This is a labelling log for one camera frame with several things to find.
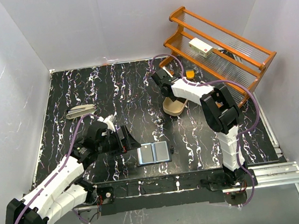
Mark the white red small box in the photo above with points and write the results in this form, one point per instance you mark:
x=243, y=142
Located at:
x=200, y=47

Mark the beige oval card tray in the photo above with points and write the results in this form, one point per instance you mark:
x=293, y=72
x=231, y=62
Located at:
x=174, y=108

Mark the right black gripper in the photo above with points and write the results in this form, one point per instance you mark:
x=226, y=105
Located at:
x=174, y=99

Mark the black leather card holder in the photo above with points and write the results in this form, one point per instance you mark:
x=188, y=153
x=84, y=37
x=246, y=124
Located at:
x=161, y=151

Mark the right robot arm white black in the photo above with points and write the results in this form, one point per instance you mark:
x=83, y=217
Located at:
x=221, y=114

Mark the beige grey stapler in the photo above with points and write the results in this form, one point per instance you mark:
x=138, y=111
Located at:
x=80, y=111

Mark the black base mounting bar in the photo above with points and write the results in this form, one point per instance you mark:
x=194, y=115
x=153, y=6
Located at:
x=211, y=185

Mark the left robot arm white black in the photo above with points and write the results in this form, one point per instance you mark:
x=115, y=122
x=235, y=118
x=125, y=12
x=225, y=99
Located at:
x=65, y=188

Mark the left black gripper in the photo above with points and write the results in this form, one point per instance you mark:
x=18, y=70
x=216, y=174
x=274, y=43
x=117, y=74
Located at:
x=128, y=143

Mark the black VIP card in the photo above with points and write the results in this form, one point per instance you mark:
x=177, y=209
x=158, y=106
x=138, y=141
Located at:
x=146, y=154

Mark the orange wooden shelf rack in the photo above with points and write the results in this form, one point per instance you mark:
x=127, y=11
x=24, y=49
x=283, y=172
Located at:
x=233, y=57

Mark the orange small container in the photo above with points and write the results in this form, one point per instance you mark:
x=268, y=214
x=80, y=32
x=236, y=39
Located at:
x=190, y=74

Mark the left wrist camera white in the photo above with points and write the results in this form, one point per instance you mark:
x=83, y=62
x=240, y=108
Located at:
x=109, y=121

